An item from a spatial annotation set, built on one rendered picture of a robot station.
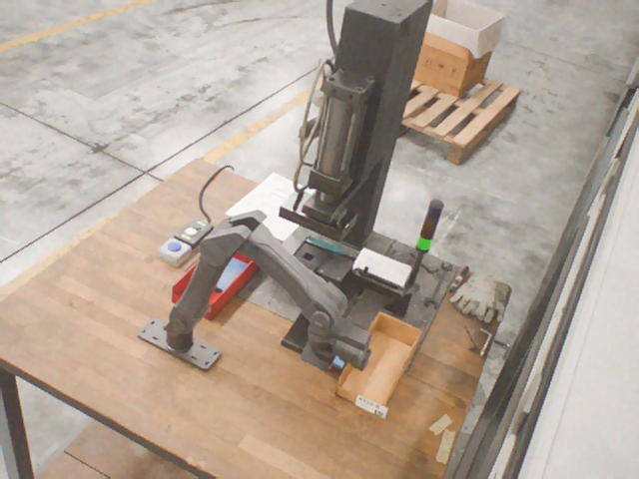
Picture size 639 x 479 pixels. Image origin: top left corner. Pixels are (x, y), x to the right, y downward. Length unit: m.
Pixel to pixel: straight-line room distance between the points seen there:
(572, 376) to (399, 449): 0.91
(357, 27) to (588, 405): 1.07
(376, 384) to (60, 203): 2.35
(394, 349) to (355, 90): 0.67
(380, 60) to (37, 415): 1.81
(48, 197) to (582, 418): 3.26
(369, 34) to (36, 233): 2.29
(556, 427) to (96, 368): 1.18
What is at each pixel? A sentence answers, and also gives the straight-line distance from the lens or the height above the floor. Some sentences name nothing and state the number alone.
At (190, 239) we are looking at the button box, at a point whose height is 0.93.
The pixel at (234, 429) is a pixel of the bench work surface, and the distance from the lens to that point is 1.52.
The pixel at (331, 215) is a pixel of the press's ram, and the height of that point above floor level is 1.18.
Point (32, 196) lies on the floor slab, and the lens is 3.69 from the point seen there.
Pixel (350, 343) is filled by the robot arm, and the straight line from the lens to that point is 1.35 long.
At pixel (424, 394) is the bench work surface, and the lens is 1.67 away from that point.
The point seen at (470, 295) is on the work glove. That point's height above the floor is 0.92.
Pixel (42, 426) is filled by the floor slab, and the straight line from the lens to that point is 2.66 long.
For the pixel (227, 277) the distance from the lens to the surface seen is 1.83.
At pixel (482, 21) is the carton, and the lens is 5.38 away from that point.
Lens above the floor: 2.14
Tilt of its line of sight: 38 degrees down
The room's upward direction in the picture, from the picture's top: 11 degrees clockwise
